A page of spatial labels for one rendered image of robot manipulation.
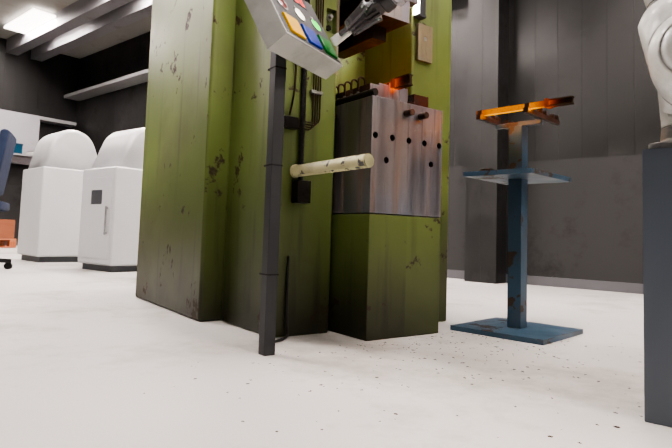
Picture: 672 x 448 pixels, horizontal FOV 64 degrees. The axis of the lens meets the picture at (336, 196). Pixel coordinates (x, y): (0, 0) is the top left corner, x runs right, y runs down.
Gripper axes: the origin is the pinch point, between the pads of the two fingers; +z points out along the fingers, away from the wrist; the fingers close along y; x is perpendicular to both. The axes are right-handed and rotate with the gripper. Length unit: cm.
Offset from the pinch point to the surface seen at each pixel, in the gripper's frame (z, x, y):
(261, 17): 11.3, 4.6, -26.9
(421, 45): -10, 19, 76
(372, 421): 21, -108, -46
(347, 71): 27, 33, 78
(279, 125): 29.4, -18.2, -9.9
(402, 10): -14, 24, 50
